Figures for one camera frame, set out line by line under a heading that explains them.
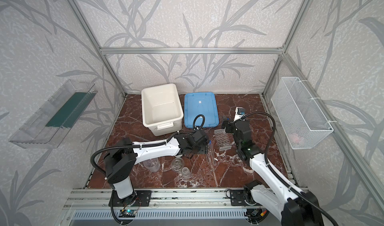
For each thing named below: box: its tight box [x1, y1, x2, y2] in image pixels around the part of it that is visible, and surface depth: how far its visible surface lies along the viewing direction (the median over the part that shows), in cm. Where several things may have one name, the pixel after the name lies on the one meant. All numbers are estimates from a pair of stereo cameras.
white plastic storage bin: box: [141, 83, 184, 136], surface depth 106 cm
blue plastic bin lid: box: [183, 92, 219, 128], surface depth 115 cm
